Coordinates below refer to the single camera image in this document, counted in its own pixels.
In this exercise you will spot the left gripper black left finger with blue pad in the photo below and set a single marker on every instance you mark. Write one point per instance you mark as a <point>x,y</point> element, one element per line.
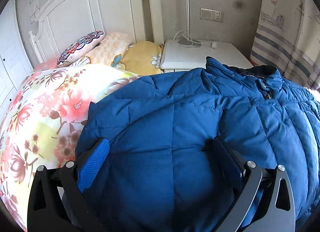
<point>56,202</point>

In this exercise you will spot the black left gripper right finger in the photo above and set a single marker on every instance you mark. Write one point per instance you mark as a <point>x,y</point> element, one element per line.
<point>262,197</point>

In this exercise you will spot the blue quilted down jacket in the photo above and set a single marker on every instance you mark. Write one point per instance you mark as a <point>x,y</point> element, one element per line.
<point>161,173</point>

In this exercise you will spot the floral bed quilt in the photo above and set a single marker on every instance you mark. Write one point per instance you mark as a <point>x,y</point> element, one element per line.
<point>43,123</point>

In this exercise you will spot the white wardrobe door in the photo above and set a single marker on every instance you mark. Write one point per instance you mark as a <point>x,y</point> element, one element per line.
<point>15,64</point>

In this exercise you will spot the embroidered decorative pillow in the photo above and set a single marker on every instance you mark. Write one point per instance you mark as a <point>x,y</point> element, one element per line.
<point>80,48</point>

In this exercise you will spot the patterned striped curtain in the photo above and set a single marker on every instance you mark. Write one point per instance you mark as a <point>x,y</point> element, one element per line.
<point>287,37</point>

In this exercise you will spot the beige patterned pillow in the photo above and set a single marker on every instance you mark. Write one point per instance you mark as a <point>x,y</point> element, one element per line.
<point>108,52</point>

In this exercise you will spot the white nightstand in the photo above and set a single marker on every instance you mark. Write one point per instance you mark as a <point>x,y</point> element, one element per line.
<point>179,58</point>

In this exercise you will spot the yellow floral pillow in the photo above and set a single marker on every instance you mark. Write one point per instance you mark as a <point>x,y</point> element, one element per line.
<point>142,58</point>

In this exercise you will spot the silver desk lamp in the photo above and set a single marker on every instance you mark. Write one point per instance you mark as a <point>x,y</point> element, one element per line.
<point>185,39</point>

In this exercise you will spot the white wooden headboard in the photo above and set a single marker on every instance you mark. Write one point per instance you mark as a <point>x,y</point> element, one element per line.
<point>61,22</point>

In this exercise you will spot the wall socket panel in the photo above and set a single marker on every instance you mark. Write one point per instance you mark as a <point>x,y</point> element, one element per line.
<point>211,15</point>

